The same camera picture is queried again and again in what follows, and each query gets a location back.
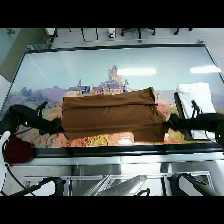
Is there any brown shirt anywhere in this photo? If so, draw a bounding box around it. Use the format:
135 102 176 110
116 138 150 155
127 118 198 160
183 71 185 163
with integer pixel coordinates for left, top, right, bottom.
60 86 168 144

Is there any red garment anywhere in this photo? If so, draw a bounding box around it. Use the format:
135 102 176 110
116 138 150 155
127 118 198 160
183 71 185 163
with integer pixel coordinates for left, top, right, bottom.
3 136 36 165

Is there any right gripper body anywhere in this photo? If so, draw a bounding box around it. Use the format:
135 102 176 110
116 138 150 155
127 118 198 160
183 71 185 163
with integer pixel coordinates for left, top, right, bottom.
164 113 182 133

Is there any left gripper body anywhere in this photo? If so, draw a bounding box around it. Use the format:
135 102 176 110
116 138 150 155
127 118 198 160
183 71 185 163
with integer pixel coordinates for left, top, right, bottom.
47 118 65 136

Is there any black office chair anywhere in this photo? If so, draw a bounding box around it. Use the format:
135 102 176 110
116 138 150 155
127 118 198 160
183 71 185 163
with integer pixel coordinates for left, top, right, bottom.
120 27 157 41

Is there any black cable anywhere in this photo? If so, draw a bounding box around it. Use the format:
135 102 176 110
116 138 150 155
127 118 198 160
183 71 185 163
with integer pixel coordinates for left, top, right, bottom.
2 161 23 196
134 187 151 197

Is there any silver frame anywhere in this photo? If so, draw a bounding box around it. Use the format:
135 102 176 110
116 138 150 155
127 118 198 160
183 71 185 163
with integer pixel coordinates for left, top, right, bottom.
0 151 224 197

